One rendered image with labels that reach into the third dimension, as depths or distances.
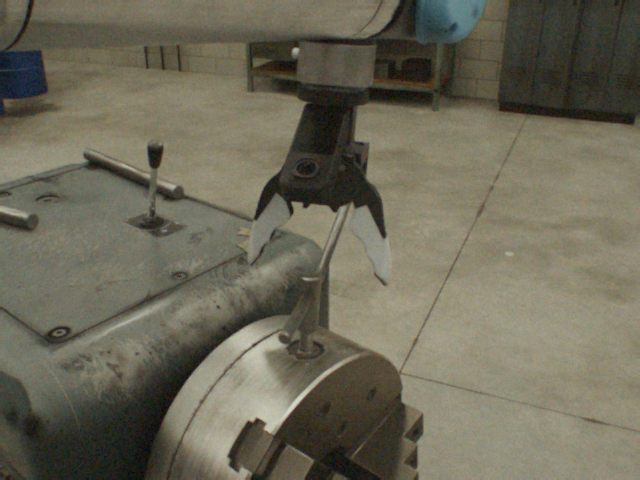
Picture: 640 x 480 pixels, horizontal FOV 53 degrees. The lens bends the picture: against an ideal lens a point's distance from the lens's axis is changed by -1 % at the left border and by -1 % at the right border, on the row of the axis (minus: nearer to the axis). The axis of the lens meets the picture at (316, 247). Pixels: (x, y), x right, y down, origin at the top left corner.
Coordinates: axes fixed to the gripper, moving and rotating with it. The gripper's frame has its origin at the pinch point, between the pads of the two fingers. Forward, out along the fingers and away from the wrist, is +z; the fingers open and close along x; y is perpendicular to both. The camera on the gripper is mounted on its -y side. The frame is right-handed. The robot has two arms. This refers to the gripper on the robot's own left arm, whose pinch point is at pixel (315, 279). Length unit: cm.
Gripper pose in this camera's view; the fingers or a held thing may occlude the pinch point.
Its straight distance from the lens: 69.1
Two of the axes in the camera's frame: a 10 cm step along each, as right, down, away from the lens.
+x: -9.7, -1.4, 1.7
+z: -0.7, 9.3, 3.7
